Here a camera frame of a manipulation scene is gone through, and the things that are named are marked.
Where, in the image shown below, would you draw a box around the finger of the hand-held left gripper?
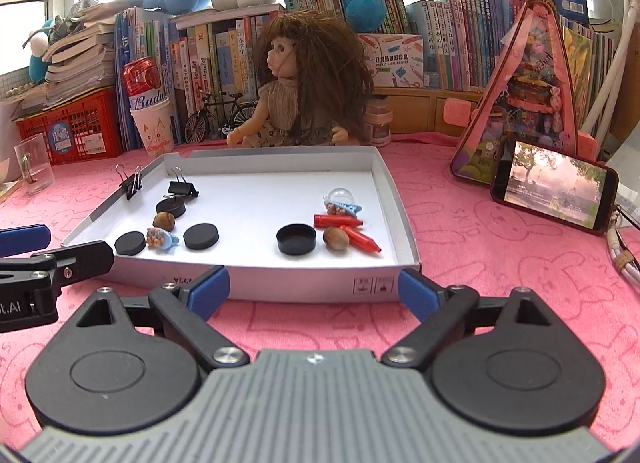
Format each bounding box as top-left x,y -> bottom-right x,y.
0,241 -> 115,297
0,224 -> 52,258

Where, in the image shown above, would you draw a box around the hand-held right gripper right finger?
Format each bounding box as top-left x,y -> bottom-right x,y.
381,268 -> 557,369

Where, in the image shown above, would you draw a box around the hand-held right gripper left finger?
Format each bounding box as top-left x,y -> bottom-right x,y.
75,265 -> 251,370

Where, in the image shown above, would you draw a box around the black round disc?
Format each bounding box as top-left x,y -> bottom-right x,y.
114,233 -> 147,256
182,223 -> 221,250
155,198 -> 187,218

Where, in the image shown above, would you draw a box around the small blue fish toy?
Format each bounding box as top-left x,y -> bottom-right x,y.
146,227 -> 180,251

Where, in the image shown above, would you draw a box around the black round bottle cap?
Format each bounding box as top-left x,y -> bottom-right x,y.
276,224 -> 317,256

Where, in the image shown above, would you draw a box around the black binder clip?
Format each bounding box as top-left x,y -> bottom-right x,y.
114,164 -> 145,201
166,166 -> 200,198

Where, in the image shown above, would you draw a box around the white cardboard tray box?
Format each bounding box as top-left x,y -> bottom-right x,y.
61,145 -> 422,305

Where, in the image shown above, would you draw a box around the clear glass cup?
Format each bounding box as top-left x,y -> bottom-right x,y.
14,134 -> 55,195

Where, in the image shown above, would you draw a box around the white bowl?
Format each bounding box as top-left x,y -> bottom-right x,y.
0,143 -> 22,184

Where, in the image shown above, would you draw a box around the pink bunny-print cloth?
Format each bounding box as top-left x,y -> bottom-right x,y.
0,130 -> 640,444

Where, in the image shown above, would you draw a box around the large red plastic basket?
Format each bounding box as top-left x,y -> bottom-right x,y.
15,88 -> 125,166

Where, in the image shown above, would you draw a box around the white cat paper cup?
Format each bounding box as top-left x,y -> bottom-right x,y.
130,97 -> 176,158

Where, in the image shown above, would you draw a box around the black miniature bicycle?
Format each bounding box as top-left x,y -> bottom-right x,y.
184,90 -> 258,145

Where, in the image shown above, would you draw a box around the small brown jar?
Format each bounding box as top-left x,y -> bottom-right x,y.
362,97 -> 394,147

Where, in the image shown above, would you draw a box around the black smartphone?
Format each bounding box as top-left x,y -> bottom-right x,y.
490,138 -> 620,235

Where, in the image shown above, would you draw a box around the wooden drawer box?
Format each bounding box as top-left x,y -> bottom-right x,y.
372,88 -> 486,134

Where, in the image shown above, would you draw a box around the pink plastic holder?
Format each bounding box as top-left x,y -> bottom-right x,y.
442,98 -> 599,164

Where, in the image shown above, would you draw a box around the blue and white plush toy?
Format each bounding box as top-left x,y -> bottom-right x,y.
27,18 -> 63,84

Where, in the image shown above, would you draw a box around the red beer can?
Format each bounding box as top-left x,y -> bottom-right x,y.
123,57 -> 168,111

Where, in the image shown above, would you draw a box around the stack of lying books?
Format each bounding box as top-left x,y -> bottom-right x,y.
12,0 -> 151,118

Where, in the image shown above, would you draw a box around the pink triangular pencil case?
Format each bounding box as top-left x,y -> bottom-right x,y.
450,0 -> 581,186

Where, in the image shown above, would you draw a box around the colourful printed carton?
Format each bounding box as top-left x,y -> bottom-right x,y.
357,33 -> 425,90

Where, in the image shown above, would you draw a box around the curly brown-haired doll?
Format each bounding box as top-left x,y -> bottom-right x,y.
226,10 -> 376,148

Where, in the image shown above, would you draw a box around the row of standing books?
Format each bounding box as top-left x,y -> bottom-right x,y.
114,0 -> 621,148

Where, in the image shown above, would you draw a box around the white plastic pipes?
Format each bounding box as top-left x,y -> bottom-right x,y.
582,0 -> 640,134

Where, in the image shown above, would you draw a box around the white cable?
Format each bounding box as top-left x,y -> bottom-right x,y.
605,215 -> 640,299

